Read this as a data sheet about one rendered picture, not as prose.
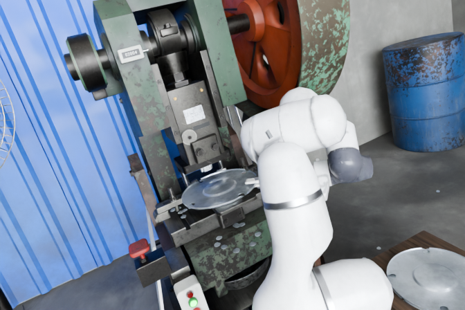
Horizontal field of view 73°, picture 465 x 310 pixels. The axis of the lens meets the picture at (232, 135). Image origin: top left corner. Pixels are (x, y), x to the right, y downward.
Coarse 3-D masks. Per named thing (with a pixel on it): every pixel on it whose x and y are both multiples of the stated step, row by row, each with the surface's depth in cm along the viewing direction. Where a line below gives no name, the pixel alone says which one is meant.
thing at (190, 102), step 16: (176, 96) 110; (192, 96) 112; (208, 96) 114; (176, 112) 111; (192, 112) 113; (208, 112) 115; (192, 128) 114; (208, 128) 116; (192, 144) 112; (208, 144) 114; (192, 160) 116
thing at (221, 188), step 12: (204, 180) 127; (216, 180) 124; (228, 180) 120; (240, 180) 118; (192, 192) 119; (204, 192) 115; (216, 192) 112; (228, 192) 111; (240, 192) 108; (204, 204) 107; (216, 204) 105
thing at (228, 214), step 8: (240, 200) 104; (248, 200) 103; (216, 208) 103; (224, 208) 101; (232, 208) 101; (240, 208) 116; (224, 216) 114; (232, 216) 115; (240, 216) 115; (224, 224) 114
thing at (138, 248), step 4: (140, 240) 100; (144, 240) 100; (132, 244) 99; (136, 244) 98; (140, 244) 98; (144, 244) 97; (148, 244) 98; (132, 248) 97; (136, 248) 96; (140, 248) 96; (144, 248) 95; (148, 248) 96; (132, 252) 95; (136, 252) 95; (140, 252) 95; (144, 252) 95; (132, 256) 94; (136, 256) 94; (140, 256) 98; (144, 256) 98
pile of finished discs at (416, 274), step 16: (400, 256) 118; (416, 256) 116; (432, 256) 114; (448, 256) 112; (400, 272) 111; (416, 272) 109; (432, 272) 107; (448, 272) 105; (464, 272) 105; (400, 288) 105; (416, 288) 104; (432, 288) 101; (448, 288) 100; (464, 288) 99; (416, 304) 98; (432, 304) 97; (448, 304) 95; (464, 304) 94
